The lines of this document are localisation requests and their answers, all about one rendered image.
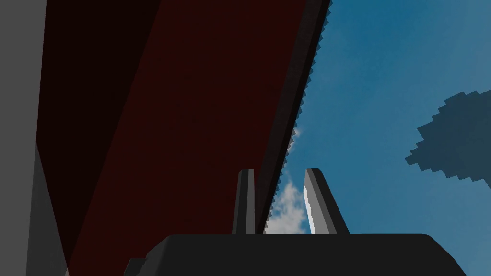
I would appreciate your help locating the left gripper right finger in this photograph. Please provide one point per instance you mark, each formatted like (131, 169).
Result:
(322, 207)

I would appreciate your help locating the dark red door leaf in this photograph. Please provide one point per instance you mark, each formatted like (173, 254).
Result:
(184, 126)

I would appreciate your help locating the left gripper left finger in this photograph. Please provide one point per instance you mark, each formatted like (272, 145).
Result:
(244, 203)

